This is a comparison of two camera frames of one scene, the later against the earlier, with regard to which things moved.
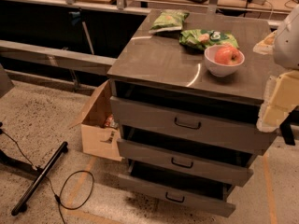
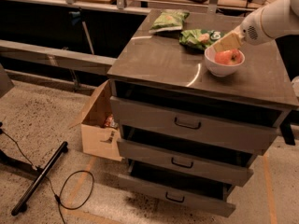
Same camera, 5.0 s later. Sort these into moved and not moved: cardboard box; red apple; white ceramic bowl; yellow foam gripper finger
Moved: yellow foam gripper finger
Not moved: red apple; white ceramic bowl; cardboard box
